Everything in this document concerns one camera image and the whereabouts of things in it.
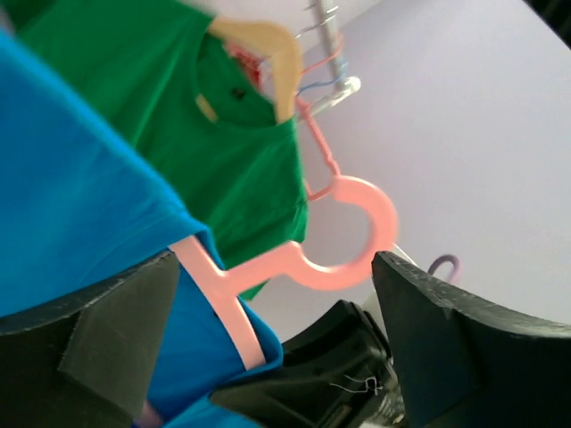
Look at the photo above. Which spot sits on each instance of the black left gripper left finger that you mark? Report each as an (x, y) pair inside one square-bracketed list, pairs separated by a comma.
[(86, 359)]

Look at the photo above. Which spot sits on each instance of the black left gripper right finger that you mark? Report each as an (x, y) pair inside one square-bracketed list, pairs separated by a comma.
[(463, 361)]

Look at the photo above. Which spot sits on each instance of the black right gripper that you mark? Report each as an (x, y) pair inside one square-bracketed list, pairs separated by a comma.
[(336, 373)]

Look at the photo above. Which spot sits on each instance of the pink plastic hanger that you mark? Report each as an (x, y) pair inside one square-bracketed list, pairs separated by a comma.
[(221, 288)]

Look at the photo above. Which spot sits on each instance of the blue t-shirt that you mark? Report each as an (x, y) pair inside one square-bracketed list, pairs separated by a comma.
[(79, 206)]

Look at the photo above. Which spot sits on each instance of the pink hanger on rack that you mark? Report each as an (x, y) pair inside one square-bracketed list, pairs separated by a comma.
[(325, 151)]

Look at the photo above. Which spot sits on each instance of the green t-shirt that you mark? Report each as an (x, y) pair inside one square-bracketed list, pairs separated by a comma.
[(167, 88)]

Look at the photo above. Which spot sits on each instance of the red t-shirt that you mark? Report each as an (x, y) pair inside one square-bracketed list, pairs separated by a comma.
[(255, 68)]

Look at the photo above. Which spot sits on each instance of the white clothes rack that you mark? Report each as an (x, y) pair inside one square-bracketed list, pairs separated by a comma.
[(332, 42)]

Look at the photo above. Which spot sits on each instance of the blue wire hanger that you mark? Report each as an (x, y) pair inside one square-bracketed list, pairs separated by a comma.
[(318, 84)]

